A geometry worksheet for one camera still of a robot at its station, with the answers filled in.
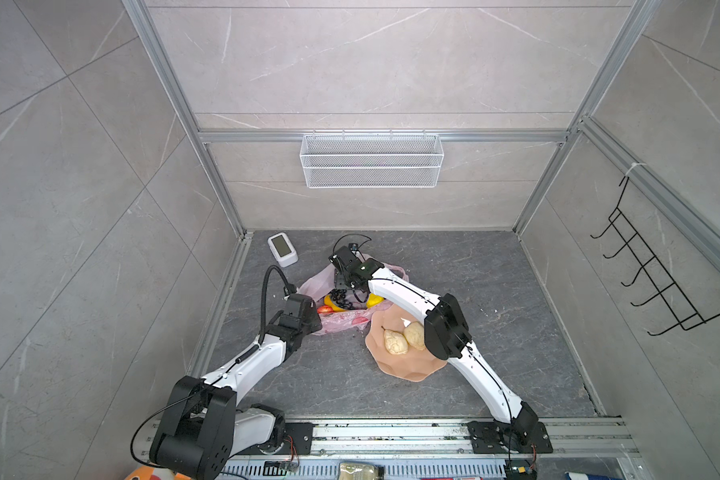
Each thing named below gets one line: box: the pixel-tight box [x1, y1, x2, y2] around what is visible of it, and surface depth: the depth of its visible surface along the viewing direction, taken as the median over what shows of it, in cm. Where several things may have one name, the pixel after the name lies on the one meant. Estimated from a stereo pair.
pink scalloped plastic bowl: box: [365, 303, 447, 382], surface depth 86 cm
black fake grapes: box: [330, 288, 354, 310], surface depth 100 cm
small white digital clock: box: [267, 232, 299, 268], surface depth 112 cm
